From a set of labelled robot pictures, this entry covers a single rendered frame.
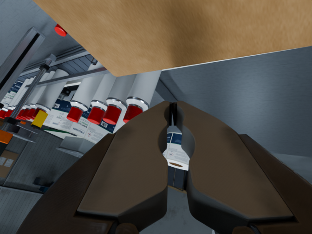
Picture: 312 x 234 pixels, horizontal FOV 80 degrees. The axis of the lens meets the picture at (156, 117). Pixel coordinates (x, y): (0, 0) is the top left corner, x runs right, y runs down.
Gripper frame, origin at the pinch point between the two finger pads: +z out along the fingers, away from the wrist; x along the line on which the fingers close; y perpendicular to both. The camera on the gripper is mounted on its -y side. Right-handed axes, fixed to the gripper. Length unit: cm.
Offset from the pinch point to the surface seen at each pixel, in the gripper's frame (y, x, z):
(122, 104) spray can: 14.1, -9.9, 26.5
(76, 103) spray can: 17.9, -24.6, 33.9
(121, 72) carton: -0.7, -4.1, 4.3
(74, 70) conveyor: 16, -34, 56
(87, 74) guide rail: 11.3, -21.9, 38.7
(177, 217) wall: 706, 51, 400
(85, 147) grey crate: 161, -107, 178
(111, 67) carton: -1.2, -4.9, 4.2
